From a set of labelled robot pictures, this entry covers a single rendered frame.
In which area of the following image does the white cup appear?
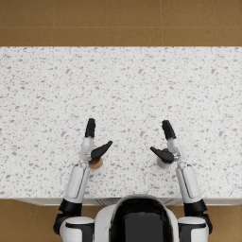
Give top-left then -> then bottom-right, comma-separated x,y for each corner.
156,147 -> 174,169

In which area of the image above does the brown cup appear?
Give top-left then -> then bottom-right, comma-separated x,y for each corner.
88,156 -> 104,170

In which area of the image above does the robot body with dark dome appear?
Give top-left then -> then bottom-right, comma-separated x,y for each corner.
93,194 -> 181,242

